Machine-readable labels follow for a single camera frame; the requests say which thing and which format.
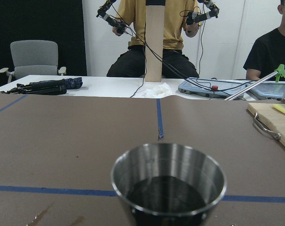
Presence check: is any teach pendant with red button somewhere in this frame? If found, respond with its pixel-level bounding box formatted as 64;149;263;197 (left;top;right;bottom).
178;77;250;99

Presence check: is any grey office chair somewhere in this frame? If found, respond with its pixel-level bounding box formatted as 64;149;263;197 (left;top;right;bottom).
0;40;66;83

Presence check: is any steel jigger measuring cup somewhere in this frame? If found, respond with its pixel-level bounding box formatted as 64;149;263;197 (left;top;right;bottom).
110;143;228;226

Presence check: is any bamboo cutting board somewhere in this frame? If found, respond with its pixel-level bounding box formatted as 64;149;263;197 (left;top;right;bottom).
247;102;285;147

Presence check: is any person in black shirt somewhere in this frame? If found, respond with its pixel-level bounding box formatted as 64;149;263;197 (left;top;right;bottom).
243;0;285;81

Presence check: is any folded dark umbrella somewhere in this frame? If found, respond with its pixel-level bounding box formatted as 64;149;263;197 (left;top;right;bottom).
0;77;83;95

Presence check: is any white crumpled cloth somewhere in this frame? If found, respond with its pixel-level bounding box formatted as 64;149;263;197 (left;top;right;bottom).
142;83;173;98

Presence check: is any person in yellow shirt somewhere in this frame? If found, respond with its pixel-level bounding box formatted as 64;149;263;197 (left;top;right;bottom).
96;0;220;79

